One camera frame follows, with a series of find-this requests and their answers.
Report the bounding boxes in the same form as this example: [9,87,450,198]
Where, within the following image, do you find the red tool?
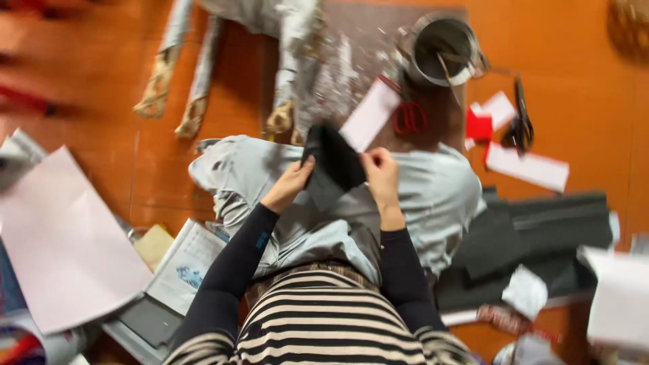
[0,84,59,118]

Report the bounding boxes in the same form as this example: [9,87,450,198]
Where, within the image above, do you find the open printed book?
[146,218,230,317]

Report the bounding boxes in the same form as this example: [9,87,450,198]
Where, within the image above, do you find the yellow sponge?
[134,224,175,272]

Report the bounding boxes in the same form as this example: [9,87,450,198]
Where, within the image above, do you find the black handled scissors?
[501,76,535,155]

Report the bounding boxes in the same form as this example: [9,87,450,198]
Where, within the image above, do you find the paper mache animal figure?
[133,0,328,146]

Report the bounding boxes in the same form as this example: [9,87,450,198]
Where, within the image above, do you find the large black felt sheet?
[435,187,615,313]

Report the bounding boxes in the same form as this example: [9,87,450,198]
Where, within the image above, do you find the large pink paper sheet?
[0,146,154,336]

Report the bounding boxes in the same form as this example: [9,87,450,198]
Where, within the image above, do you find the black felt piece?
[300,123,368,213]

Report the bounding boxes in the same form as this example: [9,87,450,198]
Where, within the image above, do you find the person's left hand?
[261,155,316,215]

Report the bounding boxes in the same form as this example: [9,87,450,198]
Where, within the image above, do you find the white paper sheet red edge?
[482,141,571,193]

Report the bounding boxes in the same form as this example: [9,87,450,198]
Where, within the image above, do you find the red paper scrap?
[465,107,494,143]

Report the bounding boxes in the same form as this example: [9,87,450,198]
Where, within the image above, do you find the red handled scissors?
[377,74,430,136]

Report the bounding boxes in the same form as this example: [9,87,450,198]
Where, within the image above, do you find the white paper strip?
[339,77,402,153]

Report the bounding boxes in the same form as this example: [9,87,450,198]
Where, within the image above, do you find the person's right hand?
[360,147,401,211]

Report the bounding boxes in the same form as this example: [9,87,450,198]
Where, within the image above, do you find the crumpled white paper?
[502,265,549,321]

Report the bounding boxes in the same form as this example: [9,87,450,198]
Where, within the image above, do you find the white paper scrap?
[470,91,517,131]

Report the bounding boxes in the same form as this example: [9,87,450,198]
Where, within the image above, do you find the metal pot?
[399,12,490,88]

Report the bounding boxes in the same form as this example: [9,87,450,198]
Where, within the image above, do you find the wicker basket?
[606,0,649,64]

